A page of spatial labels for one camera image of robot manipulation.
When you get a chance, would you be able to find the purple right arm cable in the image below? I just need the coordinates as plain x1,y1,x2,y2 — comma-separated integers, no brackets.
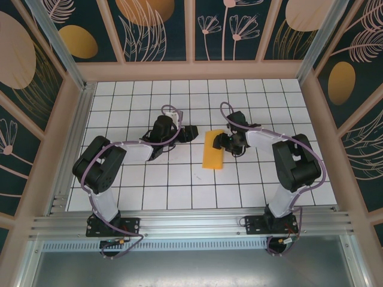
220,101,327,258

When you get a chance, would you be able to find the aluminium corner post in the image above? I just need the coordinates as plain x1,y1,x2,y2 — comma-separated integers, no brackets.
296,0,351,87
25,0,87,90

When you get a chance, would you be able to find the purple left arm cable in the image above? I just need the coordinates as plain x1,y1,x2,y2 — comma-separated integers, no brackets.
80,104,185,260

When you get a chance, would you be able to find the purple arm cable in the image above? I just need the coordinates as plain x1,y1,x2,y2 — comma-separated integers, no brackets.
80,104,185,260
220,101,327,258

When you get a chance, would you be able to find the grey metal sheet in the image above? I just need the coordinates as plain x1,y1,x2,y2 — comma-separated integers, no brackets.
17,251,372,287

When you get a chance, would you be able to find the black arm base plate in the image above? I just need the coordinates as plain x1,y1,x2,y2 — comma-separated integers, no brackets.
244,213,300,236
86,216,141,239

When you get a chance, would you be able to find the slotted metal cable tray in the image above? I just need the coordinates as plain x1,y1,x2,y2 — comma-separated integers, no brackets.
41,237,345,252

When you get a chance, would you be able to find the long aluminium base rail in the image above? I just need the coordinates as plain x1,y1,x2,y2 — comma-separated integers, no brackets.
28,209,357,240

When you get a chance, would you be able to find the aluminium side rail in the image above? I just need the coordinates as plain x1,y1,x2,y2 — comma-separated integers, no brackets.
47,83,96,216

